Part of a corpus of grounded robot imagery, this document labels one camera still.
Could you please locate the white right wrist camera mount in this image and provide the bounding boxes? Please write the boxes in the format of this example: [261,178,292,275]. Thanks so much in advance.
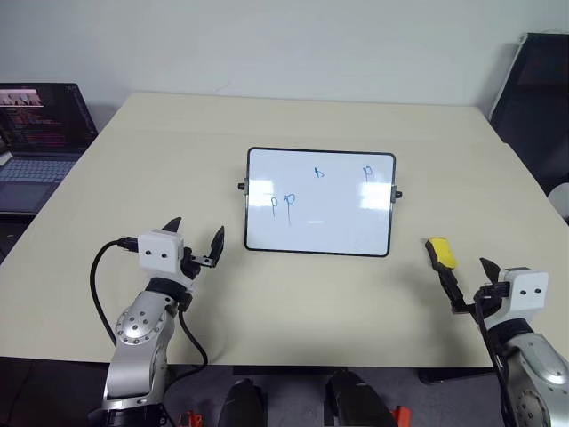
[497,267,549,322]

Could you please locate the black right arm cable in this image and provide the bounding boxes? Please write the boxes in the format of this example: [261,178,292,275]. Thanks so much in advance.
[473,287,517,427]

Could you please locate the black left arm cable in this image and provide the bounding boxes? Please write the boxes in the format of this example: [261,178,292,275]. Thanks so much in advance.
[89,237,210,393]

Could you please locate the dark rounded shape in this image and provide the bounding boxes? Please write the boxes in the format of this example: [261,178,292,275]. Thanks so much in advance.
[324,369,397,427]
[216,378,268,427]

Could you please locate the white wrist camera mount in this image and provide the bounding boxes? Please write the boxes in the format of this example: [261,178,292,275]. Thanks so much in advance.
[497,267,549,322]
[138,230,185,282]

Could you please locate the small black-framed whiteboard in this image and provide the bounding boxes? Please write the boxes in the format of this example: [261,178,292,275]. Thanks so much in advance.
[236,146,404,259]

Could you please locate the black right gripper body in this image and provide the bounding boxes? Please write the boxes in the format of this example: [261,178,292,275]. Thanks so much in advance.
[472,282,511,322]

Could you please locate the open grey laptop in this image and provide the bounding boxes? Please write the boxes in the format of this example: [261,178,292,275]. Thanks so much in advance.
[0,82,100,217]

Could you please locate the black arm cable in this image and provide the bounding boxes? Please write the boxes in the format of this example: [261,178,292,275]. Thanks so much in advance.
[473,287,517,427]
[89,237,210,393]

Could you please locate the white round object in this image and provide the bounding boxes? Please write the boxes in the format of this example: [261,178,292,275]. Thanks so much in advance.
[547,182,569,220]

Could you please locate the yellow and black eraser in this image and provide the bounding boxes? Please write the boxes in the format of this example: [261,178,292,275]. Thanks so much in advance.
[424,236,459,271]

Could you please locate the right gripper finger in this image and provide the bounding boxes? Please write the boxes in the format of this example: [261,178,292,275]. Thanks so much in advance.
[437,262,479,315]
[478,256,502,286]

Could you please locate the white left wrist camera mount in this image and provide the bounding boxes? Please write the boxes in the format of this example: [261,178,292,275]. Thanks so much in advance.
[138,230,185,282]

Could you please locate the black leaning monitor panel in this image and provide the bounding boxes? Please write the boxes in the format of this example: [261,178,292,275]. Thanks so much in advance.
[487,31,569,190]

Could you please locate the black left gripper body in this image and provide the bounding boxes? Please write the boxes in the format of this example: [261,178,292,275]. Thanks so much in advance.
[179,246,212,281]

